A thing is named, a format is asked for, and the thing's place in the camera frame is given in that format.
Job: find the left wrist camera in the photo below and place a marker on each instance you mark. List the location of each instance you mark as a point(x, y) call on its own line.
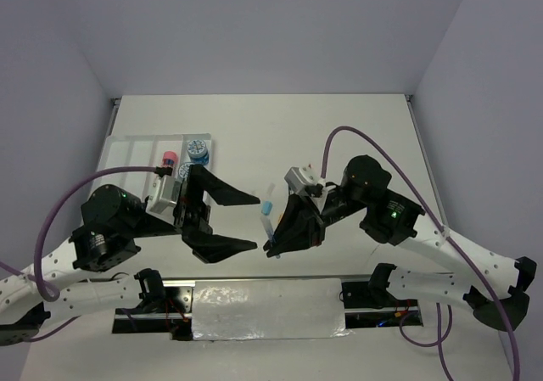
point(163, 200)

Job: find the light blue highlighter cap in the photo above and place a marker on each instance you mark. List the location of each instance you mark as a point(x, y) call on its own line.
point(266, 208)

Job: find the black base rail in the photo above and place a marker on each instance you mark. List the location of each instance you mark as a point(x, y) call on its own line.
point(174, 317)

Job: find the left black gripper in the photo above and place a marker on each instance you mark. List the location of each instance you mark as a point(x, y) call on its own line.
point(194, 216)

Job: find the pink capped pencil tube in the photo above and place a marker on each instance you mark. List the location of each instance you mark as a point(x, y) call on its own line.
point(169, 161)

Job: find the dark blue pen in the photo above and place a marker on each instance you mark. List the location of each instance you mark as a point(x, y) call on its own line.
point(267, 224)

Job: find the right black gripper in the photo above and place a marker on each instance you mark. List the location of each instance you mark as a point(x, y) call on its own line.
point(301, 225)

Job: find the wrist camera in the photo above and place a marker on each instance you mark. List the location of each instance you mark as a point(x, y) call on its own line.
point(304, 181)
point(163, 200)

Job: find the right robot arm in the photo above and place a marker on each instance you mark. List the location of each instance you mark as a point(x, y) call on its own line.
point(491, 286)

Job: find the white divided plastic tray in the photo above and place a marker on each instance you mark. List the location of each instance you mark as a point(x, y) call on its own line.
point(143, 150)

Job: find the silver foil panel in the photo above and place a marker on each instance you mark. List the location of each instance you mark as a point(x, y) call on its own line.
point(268, 309)

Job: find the clear pen cap middle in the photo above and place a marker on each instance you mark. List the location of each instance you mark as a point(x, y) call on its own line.
point(270, 189)

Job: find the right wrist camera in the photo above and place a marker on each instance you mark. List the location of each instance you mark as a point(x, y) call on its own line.
point(304, 181)

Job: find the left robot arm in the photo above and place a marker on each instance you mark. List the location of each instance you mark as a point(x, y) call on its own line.
point(64, 284)

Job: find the blue paint jar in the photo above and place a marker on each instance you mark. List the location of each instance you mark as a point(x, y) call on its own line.
point(183, 170)
point(198, 152)

